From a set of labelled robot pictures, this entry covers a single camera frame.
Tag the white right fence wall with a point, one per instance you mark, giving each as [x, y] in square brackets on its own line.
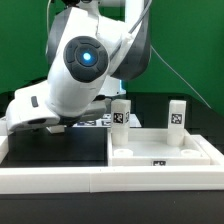
[216, 157]

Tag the white front fence wall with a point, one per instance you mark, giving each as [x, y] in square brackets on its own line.
[110, 179]

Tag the white fence wall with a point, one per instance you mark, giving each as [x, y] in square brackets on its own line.
[110, 179]
[216, 157]
[3, 147]

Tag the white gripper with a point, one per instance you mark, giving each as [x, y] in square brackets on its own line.
[28, 110]

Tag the fiducial marker sheet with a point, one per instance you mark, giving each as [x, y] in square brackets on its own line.
[106, 121]

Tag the white left fence wall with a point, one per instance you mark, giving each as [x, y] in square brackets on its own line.
[3, 147]

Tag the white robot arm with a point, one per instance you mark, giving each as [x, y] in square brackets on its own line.
[89, 41]

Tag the white square table top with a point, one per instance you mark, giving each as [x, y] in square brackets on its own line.
[148, 147]

